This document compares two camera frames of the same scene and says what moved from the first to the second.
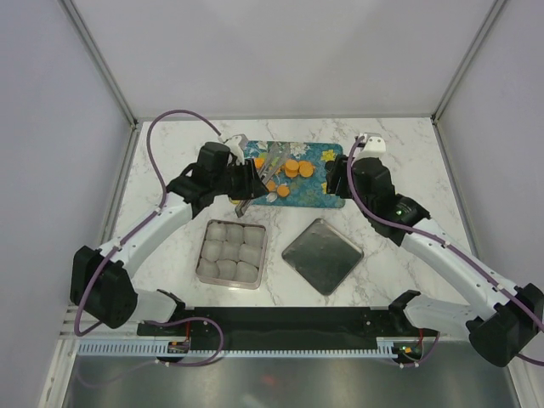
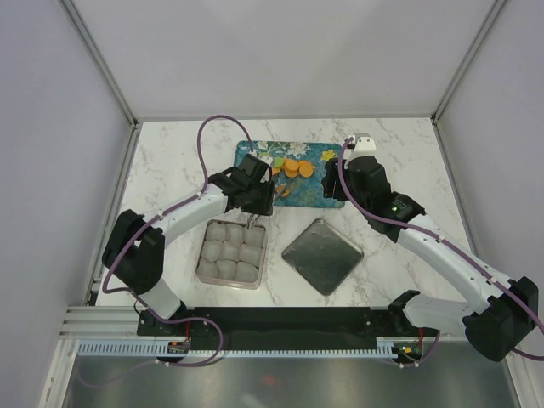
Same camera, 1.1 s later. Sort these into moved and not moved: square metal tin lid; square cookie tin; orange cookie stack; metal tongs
Moved: metal tongs
Not moved: square metal tin lid; orange cookie stack; square cookie tin
